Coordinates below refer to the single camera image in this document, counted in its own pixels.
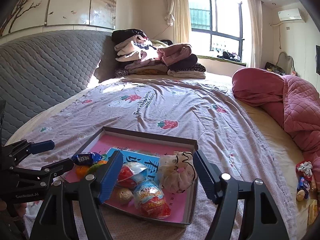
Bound orange tangerine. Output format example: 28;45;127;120
75;165;90;180

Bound green fuzzy scrunchie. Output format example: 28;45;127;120
87;163;103;175

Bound brown walnut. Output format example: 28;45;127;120
112;187;133;205

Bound blue cookie packet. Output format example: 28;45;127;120
71;152;103;166

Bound red toy egg packet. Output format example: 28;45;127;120
133;180;171;219

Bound cream lace scrunchie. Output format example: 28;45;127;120
157;151;197;193

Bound tangerine with stem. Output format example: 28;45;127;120
97;160;107;165

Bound red toy egg in box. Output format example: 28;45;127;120
117;162;148;190

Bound small doll toy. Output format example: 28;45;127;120
296;161;313;202

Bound grey shallow cardboard box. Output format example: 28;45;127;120
68;127;197;228

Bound grey quilted headboard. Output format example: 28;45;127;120
1;30;113;144

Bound blue book in box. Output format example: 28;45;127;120
102;148;160;185

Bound pink quilted blanket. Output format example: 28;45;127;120
232;68;319;182

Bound pile of folded clothes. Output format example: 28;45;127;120
111;29;206;79

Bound white curved chair back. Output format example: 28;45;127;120
276;51;296;75

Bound dark items on windowsill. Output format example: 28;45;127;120
217;51;241;62

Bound cream right curtain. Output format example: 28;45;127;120
247;0;263;68

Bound cream curtain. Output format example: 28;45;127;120
164;0;191;43
247;0;263;68

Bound white air conditioner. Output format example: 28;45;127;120
278;8;305;22

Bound cream left curtain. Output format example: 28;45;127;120
164;0;191;43

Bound painted wall panel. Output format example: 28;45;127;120
1;0;116;36

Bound black wall television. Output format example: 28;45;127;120
316;45;320;75

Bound window with dark frame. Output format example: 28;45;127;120
188;0;244;61

